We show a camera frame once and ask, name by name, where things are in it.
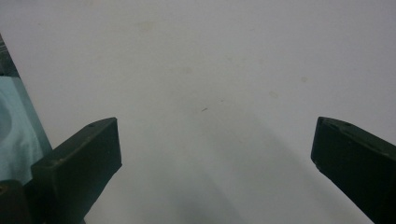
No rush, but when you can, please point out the light teal cloth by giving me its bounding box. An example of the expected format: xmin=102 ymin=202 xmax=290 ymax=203
xmin=0 ymin=75 xmax=53 ymax=185

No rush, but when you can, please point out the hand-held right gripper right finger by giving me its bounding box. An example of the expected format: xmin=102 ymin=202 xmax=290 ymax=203
xmin=310 ymin=116 xmax=396 ymax=224

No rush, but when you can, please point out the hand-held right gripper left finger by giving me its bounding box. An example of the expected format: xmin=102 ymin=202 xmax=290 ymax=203
xmin=31 ymin=117 xmax=123 ymax=224

